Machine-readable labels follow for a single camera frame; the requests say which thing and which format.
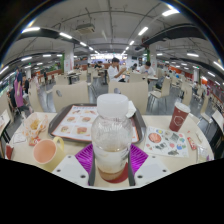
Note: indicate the clear white-capped drink bottle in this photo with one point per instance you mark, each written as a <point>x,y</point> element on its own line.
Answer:
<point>111,140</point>

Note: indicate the crumpled white napkin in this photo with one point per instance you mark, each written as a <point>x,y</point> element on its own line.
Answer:
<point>131,110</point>

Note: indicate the red paper cup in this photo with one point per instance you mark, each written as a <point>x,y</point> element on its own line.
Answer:
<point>179,118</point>

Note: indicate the beige chair with round hole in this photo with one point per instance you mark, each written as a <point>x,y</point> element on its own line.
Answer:
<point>131,93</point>
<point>71,95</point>

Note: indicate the yellow mug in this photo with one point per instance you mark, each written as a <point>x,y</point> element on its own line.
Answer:
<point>46,153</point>

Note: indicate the group of ceiling lights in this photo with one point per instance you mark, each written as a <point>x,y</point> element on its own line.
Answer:
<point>170,12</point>

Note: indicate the clear plastic packet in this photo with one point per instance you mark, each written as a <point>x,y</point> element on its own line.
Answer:
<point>202,153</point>

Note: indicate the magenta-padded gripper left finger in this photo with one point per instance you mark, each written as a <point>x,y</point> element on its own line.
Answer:
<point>68,168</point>

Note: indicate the dark tray with paper liner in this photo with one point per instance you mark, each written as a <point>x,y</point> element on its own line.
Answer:
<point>75,123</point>

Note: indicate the white leaflet with printed pictures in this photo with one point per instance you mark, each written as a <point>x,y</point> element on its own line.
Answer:
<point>166,141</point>

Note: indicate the neighbouring table with leaflet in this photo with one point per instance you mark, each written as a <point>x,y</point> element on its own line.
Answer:
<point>4,121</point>

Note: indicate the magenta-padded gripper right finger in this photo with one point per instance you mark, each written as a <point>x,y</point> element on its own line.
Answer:
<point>153,170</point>

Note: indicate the ceiling air conditioner unit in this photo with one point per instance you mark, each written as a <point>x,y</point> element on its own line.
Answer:
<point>85,28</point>

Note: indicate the small red packet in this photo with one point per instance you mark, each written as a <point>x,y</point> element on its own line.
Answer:
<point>9,151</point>

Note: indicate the person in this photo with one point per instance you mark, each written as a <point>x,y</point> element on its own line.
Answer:
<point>19,93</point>
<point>114,71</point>
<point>146,69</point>

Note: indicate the white paper card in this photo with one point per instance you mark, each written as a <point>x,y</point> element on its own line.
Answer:
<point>20,138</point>

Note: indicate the flat round red coaster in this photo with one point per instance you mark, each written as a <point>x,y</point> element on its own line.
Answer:
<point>122,178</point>

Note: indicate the neighbouring white black-edged table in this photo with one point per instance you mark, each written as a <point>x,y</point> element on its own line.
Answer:
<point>218,120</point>

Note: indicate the small red sachet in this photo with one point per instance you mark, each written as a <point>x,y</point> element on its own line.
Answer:
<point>192,143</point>

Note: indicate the paper fries wrapper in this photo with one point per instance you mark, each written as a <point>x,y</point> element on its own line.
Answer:
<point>35,128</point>

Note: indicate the group of far beige chairs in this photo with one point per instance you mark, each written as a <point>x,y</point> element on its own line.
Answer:
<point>186,93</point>

